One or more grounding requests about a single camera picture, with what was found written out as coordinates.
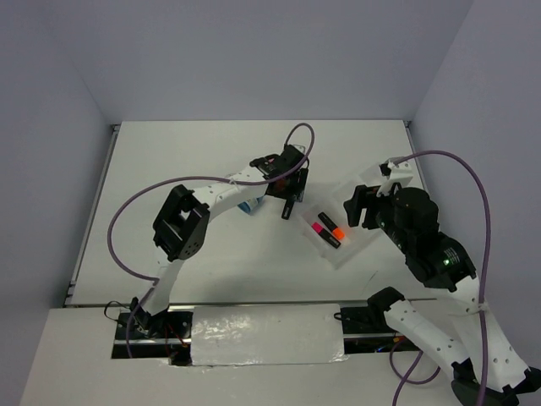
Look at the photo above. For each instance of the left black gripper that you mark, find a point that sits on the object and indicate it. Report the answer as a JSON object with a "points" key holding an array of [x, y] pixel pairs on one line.
{"points": [[297, 189]]}

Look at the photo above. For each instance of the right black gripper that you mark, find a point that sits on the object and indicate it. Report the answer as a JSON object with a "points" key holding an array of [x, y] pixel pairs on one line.
{"points": [[363, 195]]}

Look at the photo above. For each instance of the blue cap highlighter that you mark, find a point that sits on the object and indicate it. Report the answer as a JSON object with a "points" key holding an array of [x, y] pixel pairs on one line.
{"points": [[288, 206]]}

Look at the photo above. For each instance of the orange cap highlighter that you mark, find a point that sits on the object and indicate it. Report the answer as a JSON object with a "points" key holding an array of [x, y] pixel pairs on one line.
{"points": [[331, 226]]}

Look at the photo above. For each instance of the pink cap highlighter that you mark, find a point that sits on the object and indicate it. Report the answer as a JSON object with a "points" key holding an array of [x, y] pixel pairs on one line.
{"points": [[324, 234]]}

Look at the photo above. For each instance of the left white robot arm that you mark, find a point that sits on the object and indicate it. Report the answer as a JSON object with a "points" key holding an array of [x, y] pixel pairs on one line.
{"points": [[181, 224]]}

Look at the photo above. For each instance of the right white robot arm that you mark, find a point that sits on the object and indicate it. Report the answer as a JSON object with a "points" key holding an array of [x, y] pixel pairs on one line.
{"points": [[480, 363]]}

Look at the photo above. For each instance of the tilted blue tape roll tub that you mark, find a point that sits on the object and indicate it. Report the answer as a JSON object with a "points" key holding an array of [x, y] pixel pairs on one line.
{"points": [[250, 205]]}

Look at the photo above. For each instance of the translucent white compartment tray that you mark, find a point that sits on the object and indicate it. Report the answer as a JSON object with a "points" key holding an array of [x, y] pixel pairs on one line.
{"points": [[329, 198]]}

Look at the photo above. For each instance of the white foil front panel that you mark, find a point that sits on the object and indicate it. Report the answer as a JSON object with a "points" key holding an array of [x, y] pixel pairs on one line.
{"points": [[301, 334]]}

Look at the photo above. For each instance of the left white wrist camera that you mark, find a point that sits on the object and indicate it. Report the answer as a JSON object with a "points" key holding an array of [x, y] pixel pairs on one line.
{"points": [[300, 148]]}

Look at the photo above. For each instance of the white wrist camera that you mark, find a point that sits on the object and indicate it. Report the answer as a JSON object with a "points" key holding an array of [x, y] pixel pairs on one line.
{"points": [[300, 148], [395, 176]]}

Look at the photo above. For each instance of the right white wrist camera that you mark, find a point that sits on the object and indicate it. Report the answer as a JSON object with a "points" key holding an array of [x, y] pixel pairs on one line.
{"points": [[395, 176]]}

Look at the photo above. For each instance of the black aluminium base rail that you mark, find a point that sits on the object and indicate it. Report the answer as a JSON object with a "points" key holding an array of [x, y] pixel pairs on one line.
{"points": [[362, 334]]}

